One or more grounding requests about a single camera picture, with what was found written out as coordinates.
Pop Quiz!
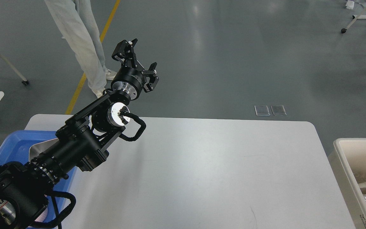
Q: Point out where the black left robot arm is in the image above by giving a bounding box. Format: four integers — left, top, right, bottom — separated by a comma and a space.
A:
0, 38, 159, 229

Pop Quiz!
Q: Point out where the stainless steel square tray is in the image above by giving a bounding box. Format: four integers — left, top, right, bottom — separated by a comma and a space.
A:
29, 138, 59, 161

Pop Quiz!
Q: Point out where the blue plastic tray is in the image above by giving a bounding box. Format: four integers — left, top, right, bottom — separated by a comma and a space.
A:
0, 130, 78, 229

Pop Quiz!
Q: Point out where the white plastic bin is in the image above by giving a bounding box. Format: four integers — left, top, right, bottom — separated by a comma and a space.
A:
327, 138, 366, 229

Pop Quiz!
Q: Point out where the person in grey trousers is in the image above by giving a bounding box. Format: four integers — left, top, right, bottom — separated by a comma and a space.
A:
45, 0, 117, 98

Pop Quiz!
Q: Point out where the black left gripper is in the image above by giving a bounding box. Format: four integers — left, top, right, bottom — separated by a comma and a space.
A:
111, 38, 159, 101

